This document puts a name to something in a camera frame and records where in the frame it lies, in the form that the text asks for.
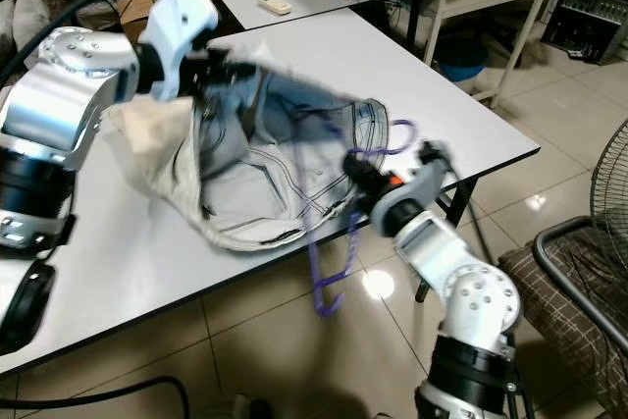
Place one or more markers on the blue plastic bin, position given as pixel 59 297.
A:
pixel 463 66

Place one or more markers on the purple plastic clothes hanger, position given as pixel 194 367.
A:
pixel 322 307

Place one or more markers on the white remote control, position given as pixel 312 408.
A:
pixel 275 5

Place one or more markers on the open brown cardboard box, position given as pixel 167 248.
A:
pixel 135 12

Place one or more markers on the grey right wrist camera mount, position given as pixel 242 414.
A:
pixel 417 193

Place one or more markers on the grey pillow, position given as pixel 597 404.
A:
pixel 29 17
pixel 7 22

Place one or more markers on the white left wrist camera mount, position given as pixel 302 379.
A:
pixel 182 22

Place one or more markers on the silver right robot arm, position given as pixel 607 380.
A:
pixel 481 311

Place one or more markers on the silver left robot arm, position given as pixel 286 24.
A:
pixel 74 105

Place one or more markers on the off-white shirt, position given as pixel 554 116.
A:
pixel 255 193

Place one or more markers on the black audio mixer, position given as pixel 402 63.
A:
pixel 589 17

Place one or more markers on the black-framed brown plaid chair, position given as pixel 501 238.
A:
pixel 569 311

